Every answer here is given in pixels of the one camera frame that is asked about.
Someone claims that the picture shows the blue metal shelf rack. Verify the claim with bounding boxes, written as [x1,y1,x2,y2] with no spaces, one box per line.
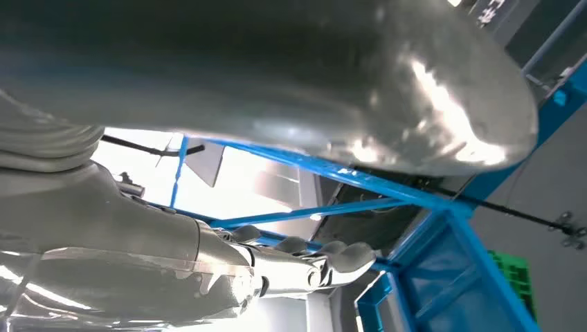
[170,59,587,332]

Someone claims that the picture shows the green plastic crate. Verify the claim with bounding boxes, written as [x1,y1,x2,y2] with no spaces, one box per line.
[488,249,539,322]

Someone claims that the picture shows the thin black cable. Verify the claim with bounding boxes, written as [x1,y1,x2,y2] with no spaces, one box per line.
[100,135,206,158]

